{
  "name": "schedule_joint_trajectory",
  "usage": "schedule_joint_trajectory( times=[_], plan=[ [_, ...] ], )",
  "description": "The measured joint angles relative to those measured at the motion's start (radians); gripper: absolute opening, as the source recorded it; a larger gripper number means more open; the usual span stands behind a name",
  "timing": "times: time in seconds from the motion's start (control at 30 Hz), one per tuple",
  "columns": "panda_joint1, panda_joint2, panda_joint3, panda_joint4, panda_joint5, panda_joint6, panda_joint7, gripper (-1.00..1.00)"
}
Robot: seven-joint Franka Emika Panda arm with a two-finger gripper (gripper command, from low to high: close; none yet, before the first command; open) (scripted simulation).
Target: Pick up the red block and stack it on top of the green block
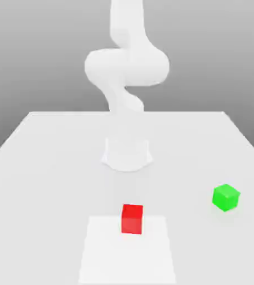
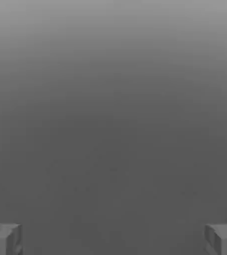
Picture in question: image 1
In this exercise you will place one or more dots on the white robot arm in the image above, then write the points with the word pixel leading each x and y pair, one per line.
pixel 127 66

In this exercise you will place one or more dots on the small red cube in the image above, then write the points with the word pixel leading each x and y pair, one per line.
pixel 132 219

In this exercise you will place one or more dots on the small green cube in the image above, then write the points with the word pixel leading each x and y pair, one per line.
pixel 226 197

